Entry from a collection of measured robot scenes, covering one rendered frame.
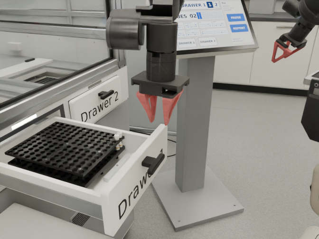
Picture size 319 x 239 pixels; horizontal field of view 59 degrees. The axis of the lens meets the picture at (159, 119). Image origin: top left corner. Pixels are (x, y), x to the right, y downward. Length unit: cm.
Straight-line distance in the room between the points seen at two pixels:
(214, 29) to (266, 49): 214
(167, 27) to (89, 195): 34
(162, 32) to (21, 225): 53
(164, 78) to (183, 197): 137
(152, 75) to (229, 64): 308
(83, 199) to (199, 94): 108
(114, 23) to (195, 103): 109
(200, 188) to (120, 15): 152
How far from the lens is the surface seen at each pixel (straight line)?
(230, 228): 176
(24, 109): 80
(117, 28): 52
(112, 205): 54
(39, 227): 73
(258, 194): 202
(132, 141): 76
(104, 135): 75
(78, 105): 93
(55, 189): 63
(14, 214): 79
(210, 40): 141
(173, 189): 189
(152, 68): 53
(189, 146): 168
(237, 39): 149
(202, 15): 147
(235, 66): 359
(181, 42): 134
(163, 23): 52
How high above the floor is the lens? 126
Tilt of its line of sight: 26 degrees down
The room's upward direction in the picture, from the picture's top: straight up
